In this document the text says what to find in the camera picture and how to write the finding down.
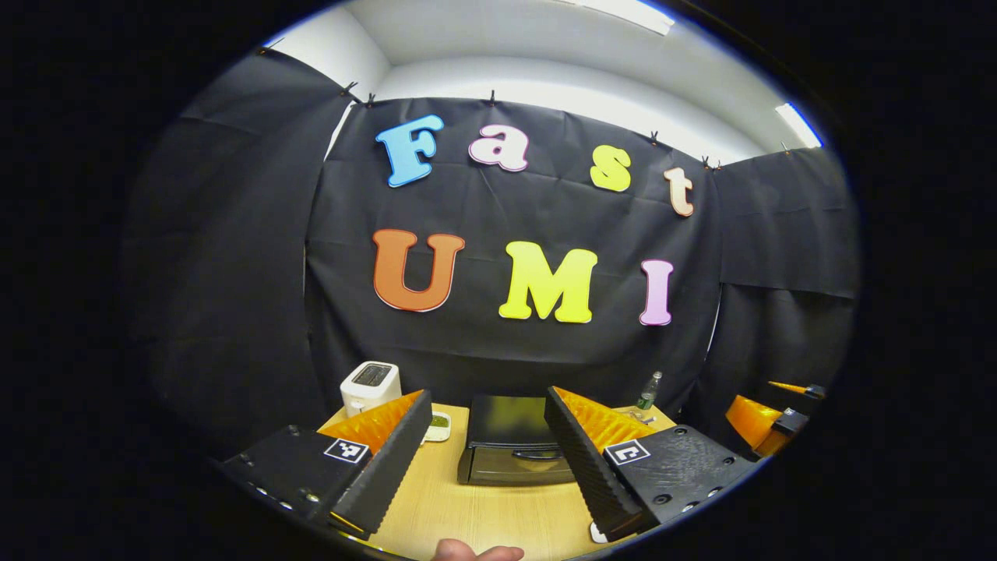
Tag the white divided snack plate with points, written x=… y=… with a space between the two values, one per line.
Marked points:
x=439 y=425

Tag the large ceiling light panel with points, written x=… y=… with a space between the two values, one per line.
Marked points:
x=631 y=12

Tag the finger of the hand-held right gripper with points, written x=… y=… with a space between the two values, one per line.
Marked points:
x=802 y=389
x=752 y=425

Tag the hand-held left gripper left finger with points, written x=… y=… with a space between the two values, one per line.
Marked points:
x=389 y=467

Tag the small ceiling light panel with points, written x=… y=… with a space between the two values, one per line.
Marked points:
x=798 y=125

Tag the black backdrop cloth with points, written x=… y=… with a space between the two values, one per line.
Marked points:
x=498 y=343

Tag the black electric oven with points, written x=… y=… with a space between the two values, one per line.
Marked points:
x=506 y=436

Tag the white toaster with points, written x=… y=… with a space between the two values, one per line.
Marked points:
x=368 y=389

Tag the clear plastic bottle green label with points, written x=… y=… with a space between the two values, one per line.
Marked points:
x=648 y=393

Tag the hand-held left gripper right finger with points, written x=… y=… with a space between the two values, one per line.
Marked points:
x=592 y=475

